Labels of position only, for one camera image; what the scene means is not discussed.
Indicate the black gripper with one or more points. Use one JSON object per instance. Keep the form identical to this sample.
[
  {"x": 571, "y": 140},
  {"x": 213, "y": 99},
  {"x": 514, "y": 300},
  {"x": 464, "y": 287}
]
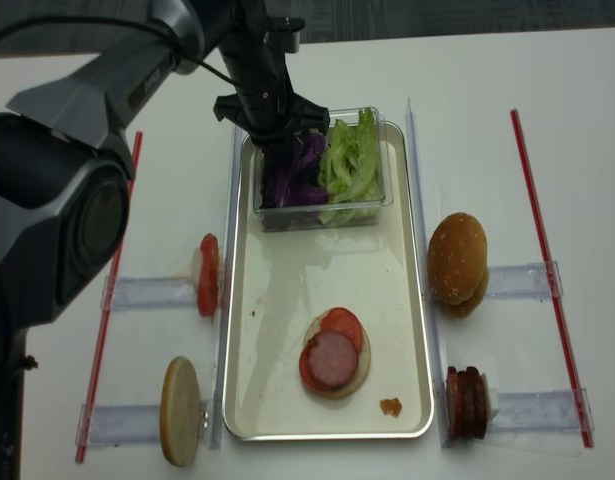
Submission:
[{"x": 265, "y": 104}]

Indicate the purple cabbage shreds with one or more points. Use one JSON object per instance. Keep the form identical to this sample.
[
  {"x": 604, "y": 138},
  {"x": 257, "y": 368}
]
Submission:
[{"x": 296, "y": 183}]

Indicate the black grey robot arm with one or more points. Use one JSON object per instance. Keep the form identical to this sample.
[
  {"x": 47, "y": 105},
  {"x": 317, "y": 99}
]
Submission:
[{"x": 66, "y": 169}]

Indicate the green lettuce leaves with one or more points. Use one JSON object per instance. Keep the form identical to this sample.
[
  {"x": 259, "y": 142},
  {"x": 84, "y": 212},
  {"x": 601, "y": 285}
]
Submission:
[{"x": 349, "y": 170}]

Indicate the upright tomato slices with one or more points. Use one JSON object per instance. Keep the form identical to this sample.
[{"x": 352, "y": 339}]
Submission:
[{"x": 208, "y": 285}]

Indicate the tomato slices on bun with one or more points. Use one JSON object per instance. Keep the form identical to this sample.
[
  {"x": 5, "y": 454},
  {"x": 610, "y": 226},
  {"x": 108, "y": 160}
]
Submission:
[{"x": 343, "y": 322}]

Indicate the stack of meat patties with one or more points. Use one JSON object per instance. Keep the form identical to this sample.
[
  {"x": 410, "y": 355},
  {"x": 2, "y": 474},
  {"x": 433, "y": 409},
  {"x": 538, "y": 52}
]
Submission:
[{"x": 468, "y": 407}]

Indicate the clear plastic salad box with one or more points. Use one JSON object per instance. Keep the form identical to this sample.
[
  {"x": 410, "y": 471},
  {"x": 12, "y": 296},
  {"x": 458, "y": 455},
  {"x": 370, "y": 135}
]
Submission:
[{"x": 307, "y": 217}]

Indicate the cream metal tray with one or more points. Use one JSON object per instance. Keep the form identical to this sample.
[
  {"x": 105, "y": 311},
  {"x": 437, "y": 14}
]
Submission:
[{"x": 277, "y": 283}]

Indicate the sesame burger bun tops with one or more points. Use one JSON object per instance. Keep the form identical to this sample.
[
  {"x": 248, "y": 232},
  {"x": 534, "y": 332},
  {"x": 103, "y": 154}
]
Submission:
[{"x": 457, "y": 266}]

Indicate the sausage slice on bun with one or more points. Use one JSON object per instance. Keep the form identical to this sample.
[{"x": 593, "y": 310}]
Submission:
[{"x": 332, "y": 359}]

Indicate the bottom bun on tray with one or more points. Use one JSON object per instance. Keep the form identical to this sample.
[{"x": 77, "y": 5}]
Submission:
[{"x": 361, "y": 367}]

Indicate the upright bun half slice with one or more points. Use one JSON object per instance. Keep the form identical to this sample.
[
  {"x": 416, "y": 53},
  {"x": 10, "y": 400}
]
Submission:
[{"x": 180, "y": 413}]

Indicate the sauce blob on tray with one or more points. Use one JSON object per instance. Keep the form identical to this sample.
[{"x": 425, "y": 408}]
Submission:
[{"x": 391, "y": 406}]

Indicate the white patty pusher block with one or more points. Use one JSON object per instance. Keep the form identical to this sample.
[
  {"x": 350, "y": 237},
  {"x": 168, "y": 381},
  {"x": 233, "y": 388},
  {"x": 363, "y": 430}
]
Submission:
[{"x": 492, "y": 399}]

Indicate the left red straw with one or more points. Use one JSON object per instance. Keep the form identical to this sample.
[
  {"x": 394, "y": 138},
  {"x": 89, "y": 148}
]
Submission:
[{"x": 107, "y": 320}]

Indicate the red straw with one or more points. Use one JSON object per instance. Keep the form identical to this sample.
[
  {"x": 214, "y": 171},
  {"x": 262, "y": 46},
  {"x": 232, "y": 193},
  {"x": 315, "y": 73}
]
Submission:
[
  {"x": 107, "y": 320},
  {"x": 584, "y": 417}
]

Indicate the right red straw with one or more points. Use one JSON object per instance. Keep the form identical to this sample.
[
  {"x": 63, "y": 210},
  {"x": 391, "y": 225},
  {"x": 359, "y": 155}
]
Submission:
[{"x": 584, "y": 417}]

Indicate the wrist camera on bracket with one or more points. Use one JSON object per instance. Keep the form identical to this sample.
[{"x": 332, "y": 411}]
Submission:
[{"x": 285, "y": 32}]

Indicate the right long clear rail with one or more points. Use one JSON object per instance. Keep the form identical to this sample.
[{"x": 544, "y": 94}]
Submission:
[{"x": 427, "y": 302}]

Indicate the upper left clear rail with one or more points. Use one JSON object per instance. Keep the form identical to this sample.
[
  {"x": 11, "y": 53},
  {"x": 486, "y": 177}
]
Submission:
[{"x": 128, "y": 293}]

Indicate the upper right clear rail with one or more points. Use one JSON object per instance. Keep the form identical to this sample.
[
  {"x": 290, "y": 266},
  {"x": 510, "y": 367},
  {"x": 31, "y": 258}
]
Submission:
[{"x": 531, "y": 281}]

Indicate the lower left clear rail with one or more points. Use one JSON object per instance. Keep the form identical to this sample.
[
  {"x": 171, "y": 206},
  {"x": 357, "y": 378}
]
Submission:
[{"x": 115, "y": 425}]

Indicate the lower right clear rail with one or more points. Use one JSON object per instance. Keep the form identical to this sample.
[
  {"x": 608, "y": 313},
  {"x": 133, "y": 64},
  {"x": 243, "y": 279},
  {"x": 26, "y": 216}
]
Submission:
[{"x": 552, "y": 411}]

